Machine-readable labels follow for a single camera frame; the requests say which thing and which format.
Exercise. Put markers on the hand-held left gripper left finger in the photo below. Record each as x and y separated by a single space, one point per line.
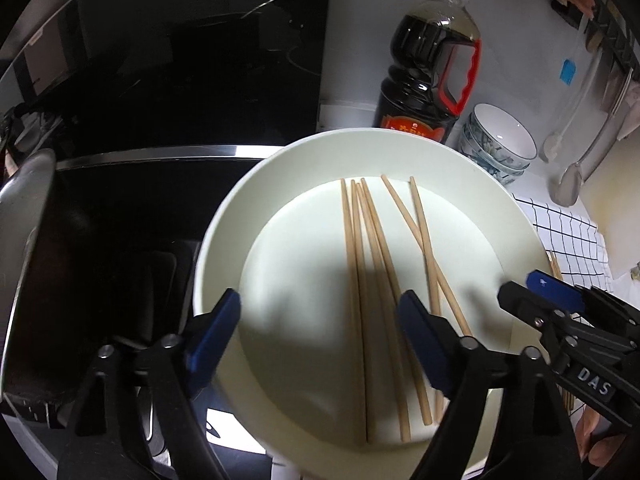
215 340

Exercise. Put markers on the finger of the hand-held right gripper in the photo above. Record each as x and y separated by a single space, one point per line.
555 285
520 300

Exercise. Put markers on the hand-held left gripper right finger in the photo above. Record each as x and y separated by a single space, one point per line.
422 345

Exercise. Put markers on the bundle of wooden chopsticks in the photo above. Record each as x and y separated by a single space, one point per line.
352 285

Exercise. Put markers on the white round tray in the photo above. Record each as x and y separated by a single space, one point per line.
300 260

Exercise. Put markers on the person's right hand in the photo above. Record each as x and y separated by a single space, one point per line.
595 440

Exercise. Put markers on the checkered white cloth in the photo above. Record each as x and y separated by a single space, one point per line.
565 230

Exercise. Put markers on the white cutting board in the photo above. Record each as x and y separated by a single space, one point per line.
620 210

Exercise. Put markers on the metal spatula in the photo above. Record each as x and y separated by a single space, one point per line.
567 185

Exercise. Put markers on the blue floral ceramic bowl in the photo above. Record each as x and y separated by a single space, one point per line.
502 178
520 166
502 135

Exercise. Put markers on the black gas stove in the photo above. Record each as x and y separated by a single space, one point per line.
140 220

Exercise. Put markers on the white hanging spoon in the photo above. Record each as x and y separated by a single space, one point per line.
554 142

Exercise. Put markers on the dark pot with lid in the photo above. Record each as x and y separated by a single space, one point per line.
25 220

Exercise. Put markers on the dark soy sauce bottle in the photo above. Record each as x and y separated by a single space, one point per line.
415 85

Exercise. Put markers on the black range hood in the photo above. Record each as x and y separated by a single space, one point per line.
175 60

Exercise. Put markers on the blue wall sticker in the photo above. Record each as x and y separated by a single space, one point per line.
568 72

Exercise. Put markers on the black wall rail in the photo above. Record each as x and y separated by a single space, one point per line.
607 30

